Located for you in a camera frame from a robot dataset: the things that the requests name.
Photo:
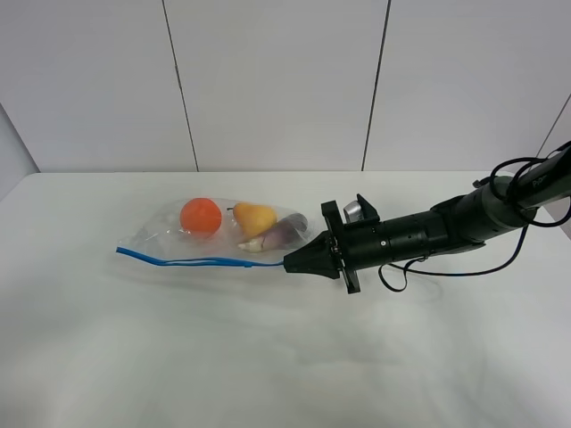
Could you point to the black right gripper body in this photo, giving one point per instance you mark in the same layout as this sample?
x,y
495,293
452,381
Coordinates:
x,y
372,242

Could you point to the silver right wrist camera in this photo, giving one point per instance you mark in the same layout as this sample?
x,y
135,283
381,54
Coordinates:
x,y
354,211

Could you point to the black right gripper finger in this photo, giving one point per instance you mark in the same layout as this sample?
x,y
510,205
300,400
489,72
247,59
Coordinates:
x,y
316,251
317,267

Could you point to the purple eggplant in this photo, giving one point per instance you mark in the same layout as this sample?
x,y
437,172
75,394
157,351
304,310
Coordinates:
x,y
285,234

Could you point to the clear zip bag blue zipper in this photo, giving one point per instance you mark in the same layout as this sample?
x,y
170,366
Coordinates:
x,y
161,241

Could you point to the orange fruit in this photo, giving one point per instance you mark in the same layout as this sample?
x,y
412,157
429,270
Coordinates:
x,y
200,216

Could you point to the yellow pear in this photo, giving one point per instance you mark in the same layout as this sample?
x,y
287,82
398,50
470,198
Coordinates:
x,y
253,219

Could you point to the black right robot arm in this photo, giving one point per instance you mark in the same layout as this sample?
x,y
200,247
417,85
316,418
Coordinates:
x,y
505,201

